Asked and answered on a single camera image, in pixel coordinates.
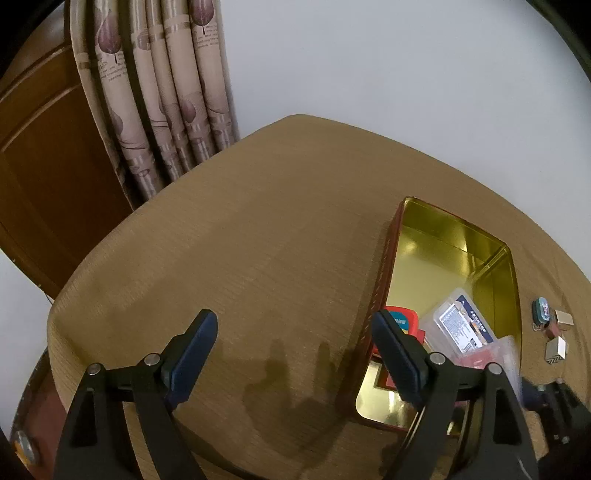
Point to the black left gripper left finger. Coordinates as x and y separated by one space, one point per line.
95 442

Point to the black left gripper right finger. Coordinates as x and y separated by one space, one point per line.
494 441

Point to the pink lipstick tube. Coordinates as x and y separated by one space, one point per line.
552 330

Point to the clear box with red insert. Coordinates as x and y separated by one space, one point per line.
502 351

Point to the red tape measure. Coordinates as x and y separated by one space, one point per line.
404 322

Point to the white patterned cube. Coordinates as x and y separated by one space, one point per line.
556 350

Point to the silver metallic rectangular case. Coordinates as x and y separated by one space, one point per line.
564 320

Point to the teal small tape measure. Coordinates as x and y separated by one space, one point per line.
541 313

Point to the clear box with blue label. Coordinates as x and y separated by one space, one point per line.
456 327

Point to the gold toffee tin box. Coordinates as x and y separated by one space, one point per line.
428 253

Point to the dark wooden door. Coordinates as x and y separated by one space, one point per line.
59 193

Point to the brown tablecloth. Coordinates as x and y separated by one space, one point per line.
281 236

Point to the patterned beige curtain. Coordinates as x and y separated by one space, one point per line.
154 79

